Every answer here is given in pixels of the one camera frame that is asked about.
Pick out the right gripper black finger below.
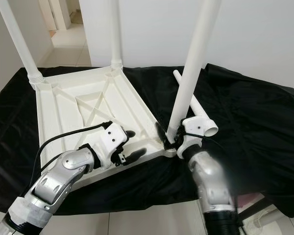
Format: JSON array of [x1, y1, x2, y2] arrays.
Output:
[[154, 122, 170, 147]]

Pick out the white plastic table leg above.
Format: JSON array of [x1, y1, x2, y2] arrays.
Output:
[[172, 70, 220, 139], [109, 0, 124, 70], [0, 0, 45, 90], [166, 0, 223, 143]]

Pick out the white plastic table top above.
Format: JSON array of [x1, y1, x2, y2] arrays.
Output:
[[32, 64, 178, 191]]

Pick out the black table cloth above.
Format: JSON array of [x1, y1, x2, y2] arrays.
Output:
[[0, 64, 294, 218]]

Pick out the pink cushion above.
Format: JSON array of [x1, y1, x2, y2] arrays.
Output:
[[235, 193, 266, 207]]

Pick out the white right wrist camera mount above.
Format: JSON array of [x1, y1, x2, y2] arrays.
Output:
[[176, 117, 205, 158]]

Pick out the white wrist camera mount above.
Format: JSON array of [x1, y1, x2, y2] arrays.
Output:
[[176, 117, 205, 158], [93, 121, 130, 167]]

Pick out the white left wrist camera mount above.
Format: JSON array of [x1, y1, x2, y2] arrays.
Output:
[[93, 121, 130, 167]]

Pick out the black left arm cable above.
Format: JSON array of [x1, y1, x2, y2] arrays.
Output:
[[33, 120, 114, 189]]

